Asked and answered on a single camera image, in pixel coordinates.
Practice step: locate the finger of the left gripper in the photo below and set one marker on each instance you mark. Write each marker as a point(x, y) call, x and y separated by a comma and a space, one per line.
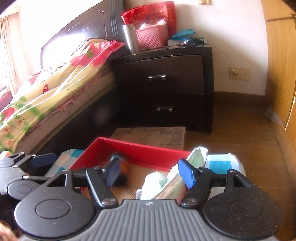
point(44, 160)

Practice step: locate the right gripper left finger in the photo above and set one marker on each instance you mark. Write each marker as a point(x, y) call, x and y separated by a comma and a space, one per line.
point(100, 179)

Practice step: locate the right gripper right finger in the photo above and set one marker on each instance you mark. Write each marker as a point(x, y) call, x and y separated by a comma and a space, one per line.
point(198, 183)

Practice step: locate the person's right hand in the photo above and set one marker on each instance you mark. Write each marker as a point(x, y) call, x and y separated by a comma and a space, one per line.
point(6, 234)

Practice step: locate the blue white checkered tablecloth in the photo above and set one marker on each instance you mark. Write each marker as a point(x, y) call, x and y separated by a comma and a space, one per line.
point(218, 163)

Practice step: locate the red cardboard box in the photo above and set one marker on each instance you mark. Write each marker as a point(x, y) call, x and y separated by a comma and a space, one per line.
point(141, 161)

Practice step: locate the wooden stool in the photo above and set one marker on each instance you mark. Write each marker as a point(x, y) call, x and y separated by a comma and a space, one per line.
point(164, 137)

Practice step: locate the bed with floral quilt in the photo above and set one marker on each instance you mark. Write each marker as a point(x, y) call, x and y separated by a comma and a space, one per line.
point(58, 95)

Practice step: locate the dark wooden nightstand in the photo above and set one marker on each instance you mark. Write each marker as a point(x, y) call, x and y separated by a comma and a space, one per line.
point(172, 86)

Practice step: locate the teal object on nightstand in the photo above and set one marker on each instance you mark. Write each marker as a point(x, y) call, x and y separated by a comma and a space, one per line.
point(184, 34)

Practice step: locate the pink plastic basket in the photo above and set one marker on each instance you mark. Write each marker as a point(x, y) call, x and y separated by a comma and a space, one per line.
point(152, 37)

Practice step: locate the steel thermos flask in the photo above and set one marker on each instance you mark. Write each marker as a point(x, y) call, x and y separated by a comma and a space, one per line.
point(131, 38)

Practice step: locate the dark wooden headboard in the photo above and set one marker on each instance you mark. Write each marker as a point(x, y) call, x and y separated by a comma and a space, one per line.
point(102, 21)

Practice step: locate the red plastic bag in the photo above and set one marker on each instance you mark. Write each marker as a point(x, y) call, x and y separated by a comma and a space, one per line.
point(151, 14)

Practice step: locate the wooden wardrobe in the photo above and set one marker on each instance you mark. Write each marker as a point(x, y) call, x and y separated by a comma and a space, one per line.
point(279, 19)

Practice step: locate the beige wall socket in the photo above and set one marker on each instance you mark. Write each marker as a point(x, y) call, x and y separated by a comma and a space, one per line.
point(239, 73)

